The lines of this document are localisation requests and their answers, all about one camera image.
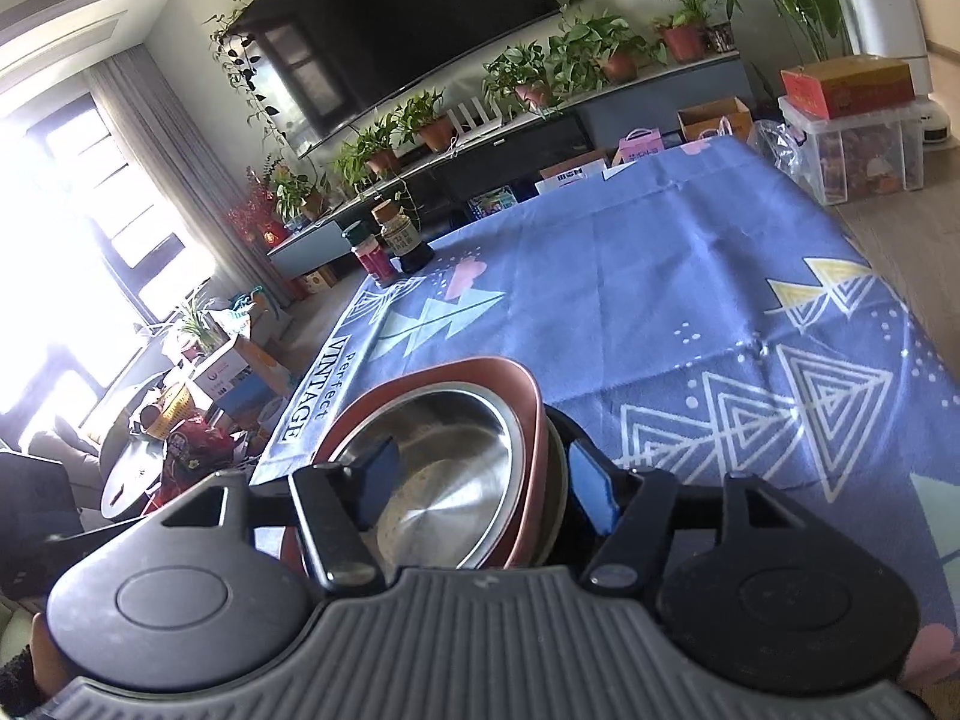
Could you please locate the grey window curtain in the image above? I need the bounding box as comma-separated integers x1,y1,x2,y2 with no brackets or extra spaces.
85,46,295,307

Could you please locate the dark TV console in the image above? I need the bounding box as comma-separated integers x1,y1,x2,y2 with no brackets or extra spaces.
268,52,754,280

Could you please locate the soy sauce bottle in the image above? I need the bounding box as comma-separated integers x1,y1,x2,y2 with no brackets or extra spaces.
373,200,434,275

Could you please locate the tall leafy plant white pot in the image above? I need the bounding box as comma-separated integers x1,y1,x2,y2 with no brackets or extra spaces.
722,0,928,68

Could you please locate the pink milk carton box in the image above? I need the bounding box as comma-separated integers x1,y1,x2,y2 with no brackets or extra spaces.
612,127,665,166

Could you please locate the blue printed tablecloth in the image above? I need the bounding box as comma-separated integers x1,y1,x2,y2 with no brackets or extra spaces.
256,137,958,684

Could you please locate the small round side table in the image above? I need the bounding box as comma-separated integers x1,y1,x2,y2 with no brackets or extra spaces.
101,437,164,522

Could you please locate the red cardboard box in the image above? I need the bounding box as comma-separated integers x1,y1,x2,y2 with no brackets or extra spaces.
781,55,914,121

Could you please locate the clear plastic storage bin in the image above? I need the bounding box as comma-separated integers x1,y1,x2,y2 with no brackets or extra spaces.
778,96,924,206

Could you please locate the potted plant terracotta pot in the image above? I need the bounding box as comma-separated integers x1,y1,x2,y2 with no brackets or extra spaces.
545,13,667,98
334,114,400,192
652,0,716,64
482,41,556,110
395,89,455,153

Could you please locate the red flower arrangement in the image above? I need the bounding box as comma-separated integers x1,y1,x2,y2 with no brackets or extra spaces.
228,167,290,252

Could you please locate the stainless steel bowl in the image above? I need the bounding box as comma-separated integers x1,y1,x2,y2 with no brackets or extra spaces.
329,380,526,574

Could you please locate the large black television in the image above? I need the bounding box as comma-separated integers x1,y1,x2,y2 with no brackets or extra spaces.
213,0,558,151

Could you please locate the open brown cardboard box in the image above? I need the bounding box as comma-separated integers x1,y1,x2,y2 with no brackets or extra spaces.
677,96,754,142

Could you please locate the white router with antennas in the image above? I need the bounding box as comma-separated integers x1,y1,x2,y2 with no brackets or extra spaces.
446,96,505,140

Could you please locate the clear plastic bag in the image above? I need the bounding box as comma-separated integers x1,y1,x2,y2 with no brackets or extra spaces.
747,119,815,197

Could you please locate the spice shaker green cap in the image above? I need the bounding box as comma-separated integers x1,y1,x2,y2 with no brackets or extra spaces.
343,221,398,288

